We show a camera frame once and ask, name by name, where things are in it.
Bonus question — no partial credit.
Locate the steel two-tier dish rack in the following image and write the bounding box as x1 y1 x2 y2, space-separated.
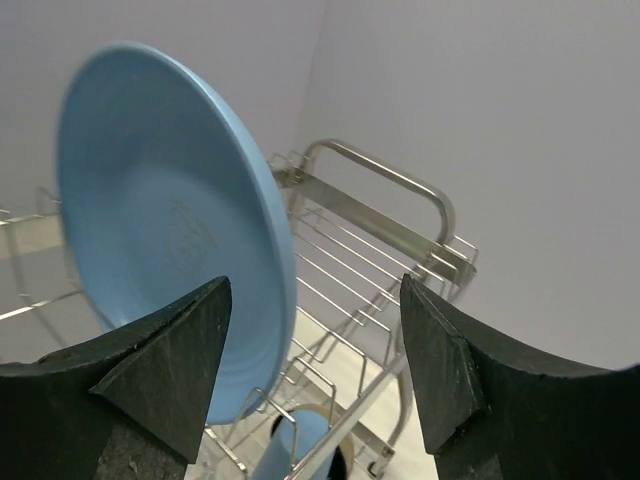
0 138 479 480

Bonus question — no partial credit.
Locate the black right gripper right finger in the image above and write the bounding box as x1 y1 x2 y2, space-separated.
400 276 639 479

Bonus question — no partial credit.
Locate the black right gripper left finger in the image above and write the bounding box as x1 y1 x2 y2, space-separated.
1 277 232 479

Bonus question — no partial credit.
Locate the black and tan bowl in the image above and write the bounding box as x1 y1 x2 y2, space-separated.
270 403 354 479

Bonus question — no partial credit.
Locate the blue plastic plate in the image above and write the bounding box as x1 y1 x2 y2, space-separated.
55 42 297 425

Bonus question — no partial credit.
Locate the blue plastic cup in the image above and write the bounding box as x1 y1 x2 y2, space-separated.
251 409 329 480

